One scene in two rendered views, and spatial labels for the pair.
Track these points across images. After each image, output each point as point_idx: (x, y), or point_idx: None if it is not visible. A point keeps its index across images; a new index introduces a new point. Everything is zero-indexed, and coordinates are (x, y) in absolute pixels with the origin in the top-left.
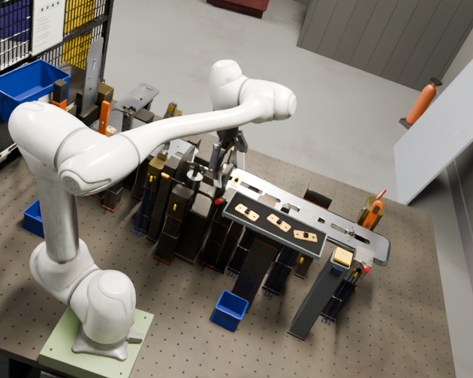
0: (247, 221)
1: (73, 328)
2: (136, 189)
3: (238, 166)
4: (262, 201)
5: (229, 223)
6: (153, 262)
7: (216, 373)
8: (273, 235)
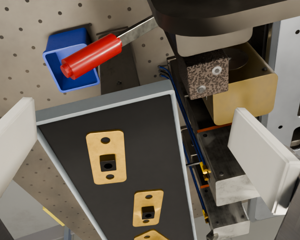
0: (76, 175)
1: None
2: None
3: (236, 119)
4: (250, 91)
5: None
6: None
7: None
8: (93, 225)
